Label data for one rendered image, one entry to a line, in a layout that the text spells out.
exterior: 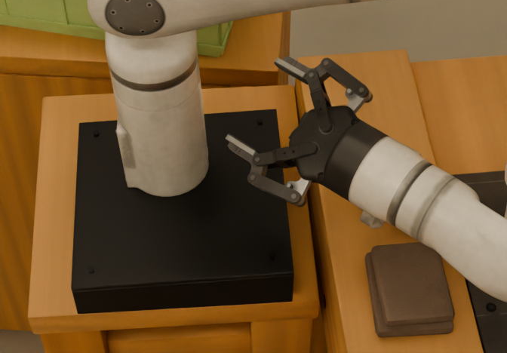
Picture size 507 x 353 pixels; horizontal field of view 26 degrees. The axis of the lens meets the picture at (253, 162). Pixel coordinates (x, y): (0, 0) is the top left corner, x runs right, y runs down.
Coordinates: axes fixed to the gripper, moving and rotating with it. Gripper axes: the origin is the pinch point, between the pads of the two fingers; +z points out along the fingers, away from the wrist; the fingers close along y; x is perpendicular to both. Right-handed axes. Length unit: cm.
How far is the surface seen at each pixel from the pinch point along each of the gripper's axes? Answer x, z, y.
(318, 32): 138, 58, -33
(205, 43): 28.9, 24.2, -5.7
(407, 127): 20.9, -8.6, -8.3
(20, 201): 52, 49, 29
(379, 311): 8.2, -20.4, 11.4
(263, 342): 20.7, -8.0, 22.1
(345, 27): 140, 54, -38
